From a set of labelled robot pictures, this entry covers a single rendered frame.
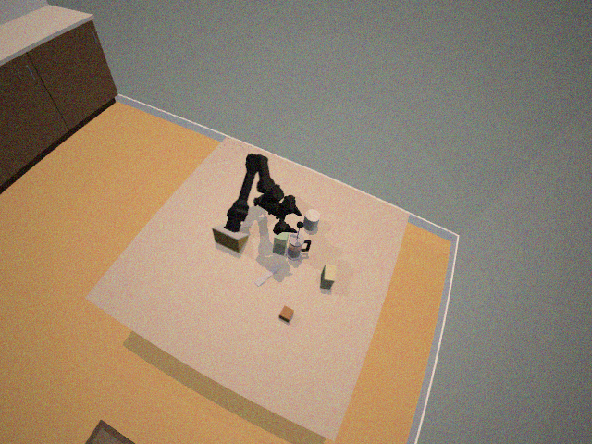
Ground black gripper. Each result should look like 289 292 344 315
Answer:
267 195 302 235

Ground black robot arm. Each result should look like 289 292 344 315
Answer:
224 154 295 233

